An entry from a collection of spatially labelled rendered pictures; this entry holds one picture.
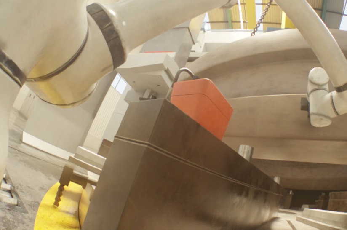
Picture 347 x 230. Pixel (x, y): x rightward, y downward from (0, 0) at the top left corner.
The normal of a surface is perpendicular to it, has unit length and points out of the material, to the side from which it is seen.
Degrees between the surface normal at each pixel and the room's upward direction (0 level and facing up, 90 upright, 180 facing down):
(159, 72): 90
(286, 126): 90
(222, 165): 90
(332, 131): 90
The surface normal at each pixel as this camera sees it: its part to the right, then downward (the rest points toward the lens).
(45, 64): 0.47, 0.88
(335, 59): -0.55, 0.30
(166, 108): 0.71, -0.07
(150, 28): 0.71, 0.56
